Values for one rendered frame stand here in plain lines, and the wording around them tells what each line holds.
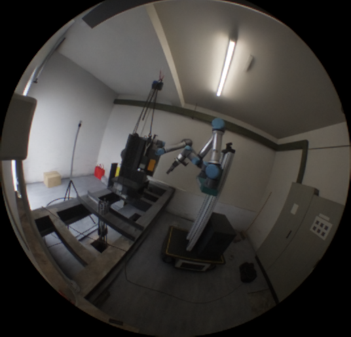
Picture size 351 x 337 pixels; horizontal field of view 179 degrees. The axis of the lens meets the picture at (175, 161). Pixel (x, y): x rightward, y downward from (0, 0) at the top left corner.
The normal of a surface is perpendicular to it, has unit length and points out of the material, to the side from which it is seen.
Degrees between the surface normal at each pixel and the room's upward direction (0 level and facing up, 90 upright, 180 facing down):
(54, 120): 90
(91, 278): 0
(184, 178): 90
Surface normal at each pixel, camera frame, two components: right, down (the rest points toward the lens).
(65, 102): 0.93, 0.32
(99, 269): 0.31, -0.95
